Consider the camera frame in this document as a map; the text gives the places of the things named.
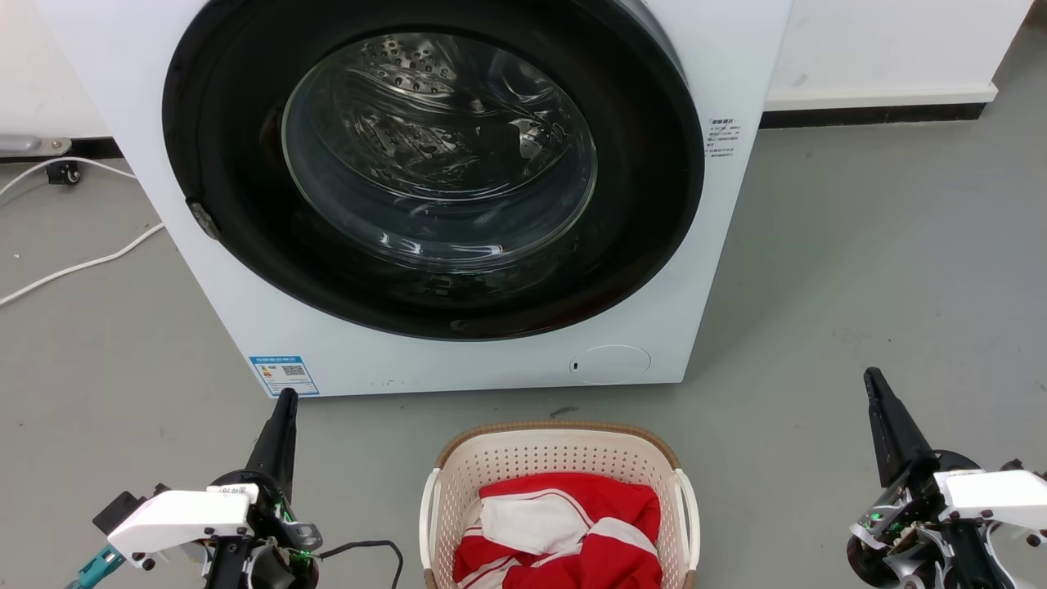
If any white front-load washing machine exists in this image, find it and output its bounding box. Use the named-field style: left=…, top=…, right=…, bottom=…
left=33, top=0, right=794, bottom=399

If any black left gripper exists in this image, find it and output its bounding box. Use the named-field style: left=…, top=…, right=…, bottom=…
left=203, top=389, right=323, bottom=589

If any white floor cable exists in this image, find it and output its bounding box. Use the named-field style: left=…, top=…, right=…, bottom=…
left=0, top=222, right=167, bottom=308
left=0, top=156, right=137, bottom=198

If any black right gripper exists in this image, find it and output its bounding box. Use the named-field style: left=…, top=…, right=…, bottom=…
left=846, top=367, right=1015, bottom=589

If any red and white garment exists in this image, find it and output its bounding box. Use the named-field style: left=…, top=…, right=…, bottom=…
left=452, top=472, right=663, bottom=589

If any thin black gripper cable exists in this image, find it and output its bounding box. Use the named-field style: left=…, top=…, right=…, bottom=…
left=315, top=539, right=406, bottom=589

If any white plastic laundry basket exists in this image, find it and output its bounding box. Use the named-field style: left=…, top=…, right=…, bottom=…
left=419, top=421, right=702, bottom=589

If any round white filter cover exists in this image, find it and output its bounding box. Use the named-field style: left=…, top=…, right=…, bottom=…
left=569, top=344, right=653, bottom=385

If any teal connector piece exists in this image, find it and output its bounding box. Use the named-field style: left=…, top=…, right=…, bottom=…
left=64, top=543, right=126, bottom=589

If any grey metal bar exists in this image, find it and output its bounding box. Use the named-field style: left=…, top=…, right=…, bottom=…
left=0, top=134, right=73, bottom=157

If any blue energy label sticker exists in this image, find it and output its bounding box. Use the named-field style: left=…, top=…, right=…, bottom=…
left=249, top=355, right=320, bottom=398

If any black round glass washer door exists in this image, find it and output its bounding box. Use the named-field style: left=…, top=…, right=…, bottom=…
left=161, top=0, right=706, bottom=342

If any small printed text sticker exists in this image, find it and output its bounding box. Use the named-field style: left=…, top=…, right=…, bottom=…
left=707, top=118, right=742, bottom=162

